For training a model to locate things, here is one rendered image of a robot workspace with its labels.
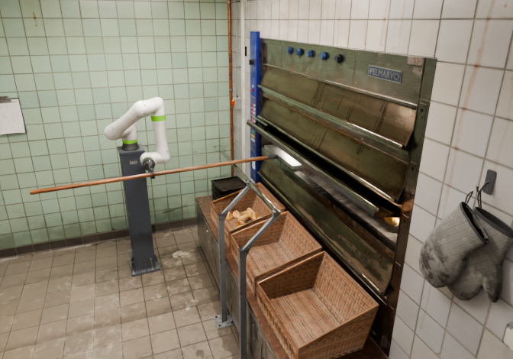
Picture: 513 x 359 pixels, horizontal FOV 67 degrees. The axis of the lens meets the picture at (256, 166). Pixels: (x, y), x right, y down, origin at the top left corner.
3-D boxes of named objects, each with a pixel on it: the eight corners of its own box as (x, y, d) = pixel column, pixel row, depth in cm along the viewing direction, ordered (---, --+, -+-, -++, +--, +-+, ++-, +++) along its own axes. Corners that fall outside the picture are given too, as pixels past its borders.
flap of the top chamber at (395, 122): (261, 88, 327) (269, 64, 323) (408, 151, 171) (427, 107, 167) (257, 86, 325) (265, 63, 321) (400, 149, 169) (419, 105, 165)
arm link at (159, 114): (143, 98, 299) (156, 98, 294) (155, 95, 310) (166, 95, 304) (146, 121, 305) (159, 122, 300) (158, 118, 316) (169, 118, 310)
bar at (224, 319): (227, 264, 379) (224, 150, 338) (279, 366, 268) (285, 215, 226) (196, 270, 369) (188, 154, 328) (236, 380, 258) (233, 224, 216)
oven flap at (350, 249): (260, 174, 355) (268, 153, 351) (385, 295, 198) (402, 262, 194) (256, 172, 353) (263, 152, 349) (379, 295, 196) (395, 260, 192)
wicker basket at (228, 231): (259, 208, 365) (260, 181, 355) (285, 237, 316) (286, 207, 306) (210, 217, 348) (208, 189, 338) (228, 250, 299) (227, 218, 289)
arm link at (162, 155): (150, 119, 311) (152, 122, 301) (164, 118, 315) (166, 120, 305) (156, 162, 323) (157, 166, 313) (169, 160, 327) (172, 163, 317)
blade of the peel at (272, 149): (291, 169, 294) (291, 166, 293) (264, 148, 342) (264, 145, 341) (333, 162, 306) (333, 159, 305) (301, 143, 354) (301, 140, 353)
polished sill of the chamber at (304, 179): (268, 150, 350) (268, 145, 349) (403, 257, 192) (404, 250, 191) (261, 150, 348) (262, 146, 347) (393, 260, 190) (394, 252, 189)
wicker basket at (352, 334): (322, 284, 260) (324, 249, 250) (375, 345, 211) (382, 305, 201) (255, 302, 243) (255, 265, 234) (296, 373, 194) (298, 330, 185)
